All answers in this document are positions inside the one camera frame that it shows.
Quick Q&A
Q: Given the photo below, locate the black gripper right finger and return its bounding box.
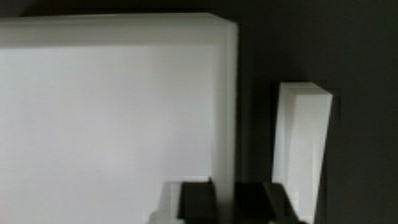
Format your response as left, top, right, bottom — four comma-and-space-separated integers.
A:
234, 183, 307, 224

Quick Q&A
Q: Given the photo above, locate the white drawer cabinet box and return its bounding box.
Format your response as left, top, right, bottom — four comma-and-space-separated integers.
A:
0, 12, 334, 224

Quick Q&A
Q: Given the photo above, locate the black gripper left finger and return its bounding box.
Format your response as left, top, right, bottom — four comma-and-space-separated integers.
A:
177, 181, 218, 224

